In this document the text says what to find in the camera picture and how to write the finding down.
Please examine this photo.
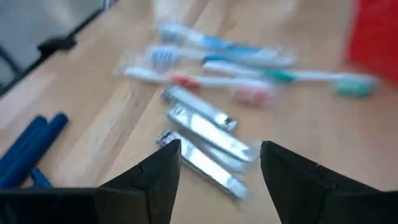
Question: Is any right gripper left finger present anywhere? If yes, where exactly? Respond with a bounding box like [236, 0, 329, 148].
[96, 139, 182, 224]

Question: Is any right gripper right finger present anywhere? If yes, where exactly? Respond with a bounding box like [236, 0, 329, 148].
[260, 141, 383, 224]

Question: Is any silver nail clipper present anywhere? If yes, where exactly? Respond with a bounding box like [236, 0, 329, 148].
[156, 129, 251, 200]
[160, 85, 239, 132]
[167, 103, 257, 163]

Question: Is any red white toothbrush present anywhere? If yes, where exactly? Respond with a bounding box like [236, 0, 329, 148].
[123, 66, 276, 106]

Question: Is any green white toothbrush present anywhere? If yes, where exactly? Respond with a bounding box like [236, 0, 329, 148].
[201, 60, 379, 98]

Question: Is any blue white toothbrush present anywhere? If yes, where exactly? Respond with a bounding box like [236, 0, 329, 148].
[114, 43, 298, 75]
[157, 21, 280, 58]

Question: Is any red plastic basket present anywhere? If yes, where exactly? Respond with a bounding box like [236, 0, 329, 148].
[343, 0, 398, 83]

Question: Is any black aluminium table frame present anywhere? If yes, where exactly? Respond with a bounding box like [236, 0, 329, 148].
[0, 0, 121, 98]

